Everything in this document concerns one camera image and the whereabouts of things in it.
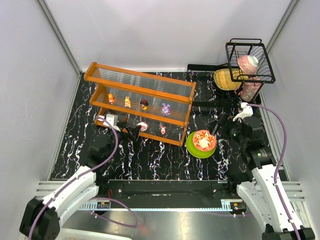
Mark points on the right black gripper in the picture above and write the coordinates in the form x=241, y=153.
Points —
x=222, y=122

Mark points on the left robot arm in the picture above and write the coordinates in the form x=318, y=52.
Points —
x=43, y=218

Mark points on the pink patterned bowl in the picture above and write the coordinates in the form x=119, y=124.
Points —
x=248, y=64

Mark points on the pink piglet toy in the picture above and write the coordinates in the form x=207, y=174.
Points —
x=163, y=130

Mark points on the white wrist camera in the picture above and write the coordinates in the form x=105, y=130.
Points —
x=245, y=111
x=109, y=120

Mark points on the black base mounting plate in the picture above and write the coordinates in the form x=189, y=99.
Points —
x=212, y=189

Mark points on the orange wooden glass shelf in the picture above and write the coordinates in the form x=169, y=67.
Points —
x=179, y=94

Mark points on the purple donkey toy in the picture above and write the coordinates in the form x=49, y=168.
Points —
x=166, y=109

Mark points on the black hair princess toy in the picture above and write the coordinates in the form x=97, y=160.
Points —
x=144, y=104

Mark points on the pink patterned cup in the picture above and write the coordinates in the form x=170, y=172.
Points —
x=249, y=89

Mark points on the red patterned bowl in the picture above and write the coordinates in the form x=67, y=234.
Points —
x=204, y=141

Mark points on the white plastic bin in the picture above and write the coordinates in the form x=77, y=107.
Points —
x=74, y=234

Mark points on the yellow bear toy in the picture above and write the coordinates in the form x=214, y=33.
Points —
x=111, y=98

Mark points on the black wire dish rack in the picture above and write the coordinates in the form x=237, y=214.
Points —
x=235, y=48

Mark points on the pink hat girl toy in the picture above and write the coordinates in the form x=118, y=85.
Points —
x=144, y=126

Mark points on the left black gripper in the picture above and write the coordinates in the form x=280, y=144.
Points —
x=125, y=129

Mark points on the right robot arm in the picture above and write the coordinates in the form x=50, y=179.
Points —
x=260, y=187

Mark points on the yellow rabbit toy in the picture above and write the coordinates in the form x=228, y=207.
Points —
x=127, y=102

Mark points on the green plastic plate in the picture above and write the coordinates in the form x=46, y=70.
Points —
x=194, y=151

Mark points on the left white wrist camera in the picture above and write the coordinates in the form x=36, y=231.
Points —
x=109, y=120

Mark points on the yellow woven plate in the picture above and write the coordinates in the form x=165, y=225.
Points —
x=227, y=82

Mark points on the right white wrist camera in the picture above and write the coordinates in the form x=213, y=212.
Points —
x=245, y=111

